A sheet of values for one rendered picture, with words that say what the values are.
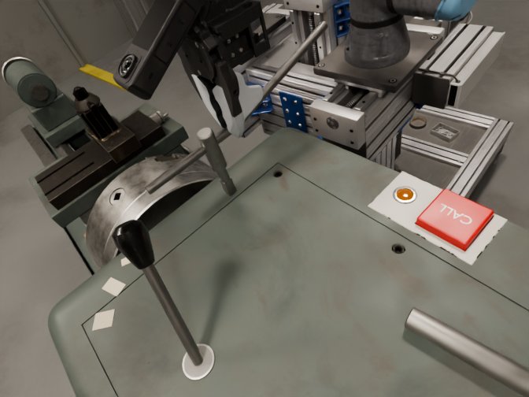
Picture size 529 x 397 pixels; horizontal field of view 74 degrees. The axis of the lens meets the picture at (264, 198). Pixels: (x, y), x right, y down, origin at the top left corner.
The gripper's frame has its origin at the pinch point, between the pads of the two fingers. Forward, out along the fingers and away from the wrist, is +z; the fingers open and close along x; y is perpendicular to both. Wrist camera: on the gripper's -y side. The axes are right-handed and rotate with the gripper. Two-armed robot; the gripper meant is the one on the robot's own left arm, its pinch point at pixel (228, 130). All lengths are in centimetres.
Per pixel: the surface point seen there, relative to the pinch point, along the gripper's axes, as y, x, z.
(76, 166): -19, 82, 38
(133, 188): -13.2, 17.3, 11.3
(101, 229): -21.7, 17.8, 14.7
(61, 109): -9, 127, 37
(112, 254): -22.7, 11.9, 15.4
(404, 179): 12.7, -18.5, 9.3
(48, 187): -30, 81, 38
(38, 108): -16, 127, 33
